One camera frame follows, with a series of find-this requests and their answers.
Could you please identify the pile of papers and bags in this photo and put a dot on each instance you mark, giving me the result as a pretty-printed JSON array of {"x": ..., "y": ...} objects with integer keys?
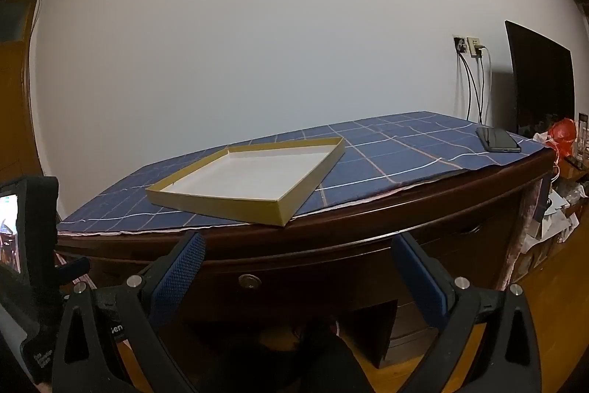
[{"x": 561, "y": 218}]

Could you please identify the blue plaid tablecloth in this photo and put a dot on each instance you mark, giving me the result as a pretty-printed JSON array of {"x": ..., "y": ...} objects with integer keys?
[{"x": 391, "y": 153}]

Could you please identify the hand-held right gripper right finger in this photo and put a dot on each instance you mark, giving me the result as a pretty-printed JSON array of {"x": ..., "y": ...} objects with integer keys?
[{"x": 423, "y": 282}]

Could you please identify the red plastic bag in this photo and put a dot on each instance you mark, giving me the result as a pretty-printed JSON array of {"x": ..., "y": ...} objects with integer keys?
[{"x": 563, "y": 130}]

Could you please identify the gold shallow cardboard box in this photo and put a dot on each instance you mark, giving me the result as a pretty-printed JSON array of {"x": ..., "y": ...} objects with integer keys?
[{"x": 257, "y": 172}]

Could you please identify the brown wooden wardrobe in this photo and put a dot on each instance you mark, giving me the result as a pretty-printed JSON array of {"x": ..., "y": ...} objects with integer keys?
[{"x": 14, "y": 121}]

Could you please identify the dark wooden desk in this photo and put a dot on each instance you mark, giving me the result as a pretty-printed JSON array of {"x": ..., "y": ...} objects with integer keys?
[{"x": 322, "y": 245}]

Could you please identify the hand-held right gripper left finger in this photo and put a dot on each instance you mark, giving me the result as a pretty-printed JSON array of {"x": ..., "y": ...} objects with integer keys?
[{"x": 179, "y": 278}]

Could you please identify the dark wooden drawer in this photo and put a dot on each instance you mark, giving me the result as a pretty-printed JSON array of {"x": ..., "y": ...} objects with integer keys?
[{"x": 299, "y": 282}]

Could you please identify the pink patterned cloth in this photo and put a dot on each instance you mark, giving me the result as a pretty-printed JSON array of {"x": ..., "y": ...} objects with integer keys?
[{"x": 520, "y": 236}]

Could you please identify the black monitor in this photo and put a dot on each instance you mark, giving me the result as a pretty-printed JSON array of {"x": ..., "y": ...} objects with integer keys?
[{"x": 543, "y": 84}]

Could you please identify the clear glass jar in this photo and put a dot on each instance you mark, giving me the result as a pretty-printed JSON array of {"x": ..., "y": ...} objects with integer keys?
[{"x": 583, "y": 135}]

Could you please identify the black smartphone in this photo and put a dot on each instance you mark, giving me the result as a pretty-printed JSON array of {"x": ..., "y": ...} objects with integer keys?
[{"x": 497, "y": 139}]

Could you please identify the wall socket with white charger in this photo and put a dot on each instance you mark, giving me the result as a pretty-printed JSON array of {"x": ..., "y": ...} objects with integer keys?
[{"x": 474, "y": 45}]

